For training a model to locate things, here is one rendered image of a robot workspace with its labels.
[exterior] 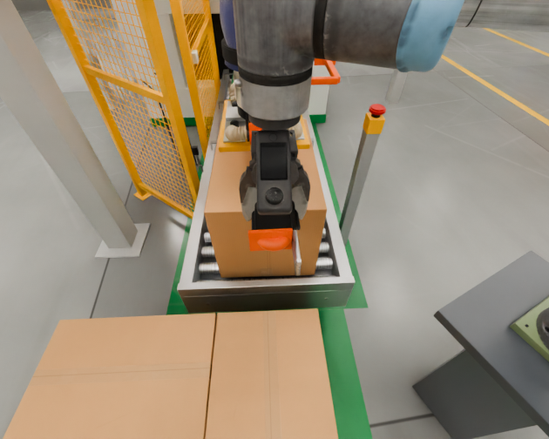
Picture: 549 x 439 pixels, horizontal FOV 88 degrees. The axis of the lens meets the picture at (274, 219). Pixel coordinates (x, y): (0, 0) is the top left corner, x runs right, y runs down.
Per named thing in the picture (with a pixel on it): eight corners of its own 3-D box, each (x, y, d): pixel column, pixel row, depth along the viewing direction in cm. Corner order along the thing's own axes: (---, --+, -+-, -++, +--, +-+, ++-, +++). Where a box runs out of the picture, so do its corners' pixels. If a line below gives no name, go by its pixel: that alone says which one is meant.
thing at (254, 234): (249, 217, 56) (247, 199, 52) (287, 215, 56) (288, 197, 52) (249, 251, 50) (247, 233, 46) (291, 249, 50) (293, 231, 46)
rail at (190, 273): (225, 89, 283) (222, 69, 269) (231, 89, 283) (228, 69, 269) (188, 306, 126) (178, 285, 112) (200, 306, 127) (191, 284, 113)
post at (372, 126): (332, 247, 199) (365, 112, 125) (342, 247, 199) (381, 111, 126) (334, 255, 194) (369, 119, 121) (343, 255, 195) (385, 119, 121)
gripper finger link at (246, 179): (259, 201, 50) (278, 163, 44) (259, 208, 48) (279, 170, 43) (233, 194, 48) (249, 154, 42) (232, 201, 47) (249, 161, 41)
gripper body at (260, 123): (294, 159, 50) (299, 91, 42) (299, 192, 45) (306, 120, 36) (251, 160, 50) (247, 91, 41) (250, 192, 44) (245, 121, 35)
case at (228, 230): (230, 185, 160) (220, 119, 131) (301, 184, 161) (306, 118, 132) (220, 278, 120) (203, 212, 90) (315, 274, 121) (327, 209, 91)
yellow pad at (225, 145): (225, 104, 112) (223, 91, 109) (249, 103, 113) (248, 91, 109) (219, 152, 89) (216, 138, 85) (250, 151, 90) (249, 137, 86)
